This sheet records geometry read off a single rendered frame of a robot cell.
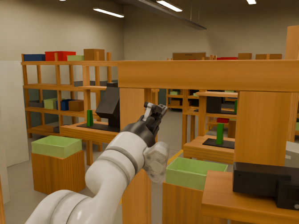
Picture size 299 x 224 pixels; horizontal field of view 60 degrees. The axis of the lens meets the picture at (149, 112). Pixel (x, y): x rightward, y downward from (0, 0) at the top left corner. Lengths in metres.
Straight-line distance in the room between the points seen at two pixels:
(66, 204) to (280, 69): 0.66
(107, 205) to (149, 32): 11.64
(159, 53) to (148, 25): 1.33
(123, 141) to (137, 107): 0.42
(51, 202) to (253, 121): 0.62
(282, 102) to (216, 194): 0.33
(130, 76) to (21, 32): 7.84
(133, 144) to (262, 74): 0.48
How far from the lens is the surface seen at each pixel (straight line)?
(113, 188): 0.40
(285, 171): 0.84
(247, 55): 7.55
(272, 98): 0.83
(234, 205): 0.80
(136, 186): 0.96
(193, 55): 11.04
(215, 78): 0.81
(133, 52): 12.30
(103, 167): 0.42
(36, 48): 8.88
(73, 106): 6.33
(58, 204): 0.39
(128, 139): 0.46
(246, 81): 0.81
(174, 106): 10.73
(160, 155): 0.45
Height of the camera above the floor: 1.93
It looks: 10 degrees down
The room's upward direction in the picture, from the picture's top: straight up
